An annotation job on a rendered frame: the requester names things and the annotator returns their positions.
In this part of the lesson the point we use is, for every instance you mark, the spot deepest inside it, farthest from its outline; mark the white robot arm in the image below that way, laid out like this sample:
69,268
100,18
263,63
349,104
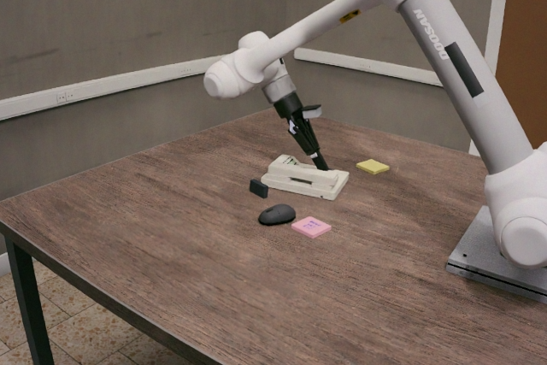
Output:
516,186

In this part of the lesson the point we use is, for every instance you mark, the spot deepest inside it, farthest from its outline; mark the dark grey computer mouse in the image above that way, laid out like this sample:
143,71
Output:
277,215

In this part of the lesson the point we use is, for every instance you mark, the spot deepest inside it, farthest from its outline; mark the white desk phone body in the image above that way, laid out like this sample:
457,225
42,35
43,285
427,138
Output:
305,187

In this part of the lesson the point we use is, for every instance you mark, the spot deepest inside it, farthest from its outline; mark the pink sticky note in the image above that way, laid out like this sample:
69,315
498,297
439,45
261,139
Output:
311,227

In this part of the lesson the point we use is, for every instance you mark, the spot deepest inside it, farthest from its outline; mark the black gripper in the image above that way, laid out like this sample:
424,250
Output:
288,108

